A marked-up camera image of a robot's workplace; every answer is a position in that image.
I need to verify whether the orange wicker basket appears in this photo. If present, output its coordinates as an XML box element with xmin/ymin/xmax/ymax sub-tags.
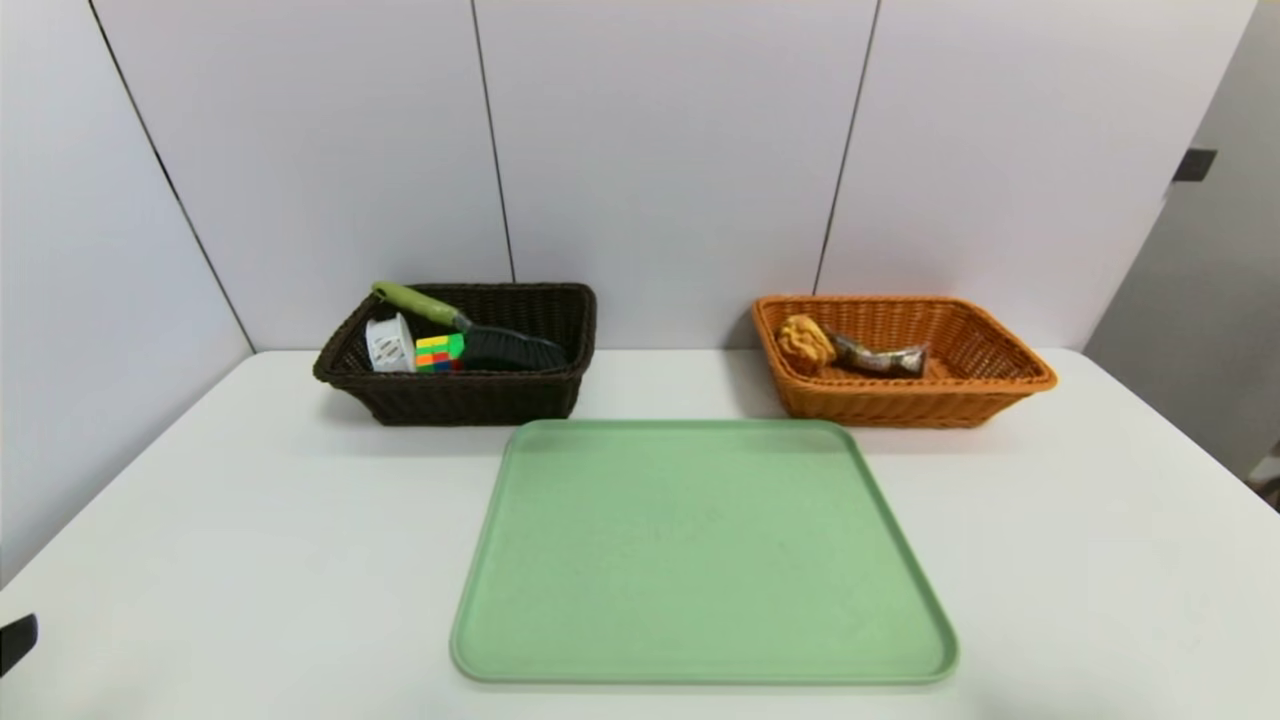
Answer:
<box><xmin>752</xmin><ymin>296</ymin><xmax>1058</xmax><ymax>429</ymax></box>

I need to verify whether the dark brown wicker basket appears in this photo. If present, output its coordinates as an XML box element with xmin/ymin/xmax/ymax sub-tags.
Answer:
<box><xmin>313</xmin><ymin>283</ymin><xmax>598</xmax><ymax>426</ymax></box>

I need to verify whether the chocolate roll snack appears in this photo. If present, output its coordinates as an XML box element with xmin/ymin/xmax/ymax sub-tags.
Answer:
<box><xmin>826</xmin><ymin>328</ymin><xmax>930</xmax><ymax>379</ymax></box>

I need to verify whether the round golden bread bun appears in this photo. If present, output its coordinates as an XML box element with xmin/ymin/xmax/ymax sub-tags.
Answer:
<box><xmin>776</xmin><ymin>314</ymin><xmax>837</xmax><ymax>373</ymax></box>

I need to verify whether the colourful puzzle cube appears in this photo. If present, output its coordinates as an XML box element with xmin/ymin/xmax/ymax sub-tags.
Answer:
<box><xmin>414</xmin><ymin>332</ymin><xmax>466</xmax><ymax>373</ymax></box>

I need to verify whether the light green plastic tray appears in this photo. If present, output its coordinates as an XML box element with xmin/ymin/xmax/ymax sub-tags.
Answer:
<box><xmin>450</xmin><ymin>419</ymin><xmax>959</xmax><ymax>685</ymax></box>

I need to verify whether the brown background object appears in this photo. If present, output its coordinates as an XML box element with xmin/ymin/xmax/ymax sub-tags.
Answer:
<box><xmin>1245</xmin><ymin>455</ymin><xmax>1280</xmax><ymax>511</ymax></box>

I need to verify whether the black brush with green handle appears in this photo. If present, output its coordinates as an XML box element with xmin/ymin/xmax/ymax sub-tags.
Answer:
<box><xmin>370</xmin><ymin>281</ymin><xmax>569</xmax><ymax>373</ymax></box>

